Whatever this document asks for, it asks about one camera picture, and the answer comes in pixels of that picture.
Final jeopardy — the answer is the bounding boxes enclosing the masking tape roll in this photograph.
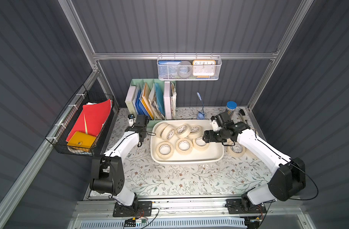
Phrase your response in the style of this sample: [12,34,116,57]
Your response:
[175,138,193,155]
[156,142,174,160]
[162,125,175,141]
[226,143,246,158]
[193,136,209,151]
[175,124,191,138]
[155,122,169,138]
[188,125,204,139]

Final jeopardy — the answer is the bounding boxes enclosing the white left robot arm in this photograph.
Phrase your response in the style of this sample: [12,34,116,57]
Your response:
[90,115,149,210]

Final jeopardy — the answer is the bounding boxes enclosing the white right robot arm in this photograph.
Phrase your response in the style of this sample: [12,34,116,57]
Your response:
[203,112,306,211]

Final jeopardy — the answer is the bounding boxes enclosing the white plastic storage box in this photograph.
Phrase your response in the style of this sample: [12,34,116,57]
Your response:
[150,120,224,165]

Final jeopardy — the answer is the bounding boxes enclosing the blue box in basket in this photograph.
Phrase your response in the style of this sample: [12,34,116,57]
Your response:
[157,60,181,80]

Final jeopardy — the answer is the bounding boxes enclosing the grey tape roll in basket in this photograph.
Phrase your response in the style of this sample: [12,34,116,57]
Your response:
[177,61,193,79]

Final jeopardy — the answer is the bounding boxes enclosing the blue folders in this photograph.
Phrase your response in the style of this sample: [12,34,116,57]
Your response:
[135,89,151,120]

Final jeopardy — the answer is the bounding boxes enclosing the white book with green spine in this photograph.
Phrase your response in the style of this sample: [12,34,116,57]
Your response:
[125,85,138,117]

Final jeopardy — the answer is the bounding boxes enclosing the green desktop file organizer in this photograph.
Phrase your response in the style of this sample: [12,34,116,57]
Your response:
[125,78,177,129]

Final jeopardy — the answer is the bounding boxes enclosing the clear tube of coloured pencils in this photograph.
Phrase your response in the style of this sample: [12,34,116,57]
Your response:
[226,101,237,117]

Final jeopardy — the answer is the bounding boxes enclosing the white binder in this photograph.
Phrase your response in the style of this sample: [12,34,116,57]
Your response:
[164,81,172,120]

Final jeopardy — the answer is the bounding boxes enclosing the red paper folder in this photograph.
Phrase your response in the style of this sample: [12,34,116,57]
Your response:
[66,99,112,142]

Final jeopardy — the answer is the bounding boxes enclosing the yellow wallet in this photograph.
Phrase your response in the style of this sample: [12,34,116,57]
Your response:
[67,132,96,153]

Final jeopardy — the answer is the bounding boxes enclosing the yellow alarm clock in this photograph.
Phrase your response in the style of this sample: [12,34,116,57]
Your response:
[192,60,216,77]

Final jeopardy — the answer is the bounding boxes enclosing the black wire side basket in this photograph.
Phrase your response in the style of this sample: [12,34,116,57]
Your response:
[46,87,116,156]

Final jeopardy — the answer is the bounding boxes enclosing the white wire hanging basket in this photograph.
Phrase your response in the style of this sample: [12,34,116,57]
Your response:
[157,55,223,81]

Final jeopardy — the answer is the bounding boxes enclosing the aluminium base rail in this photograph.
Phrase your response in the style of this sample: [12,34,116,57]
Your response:
[71,195,306,220]

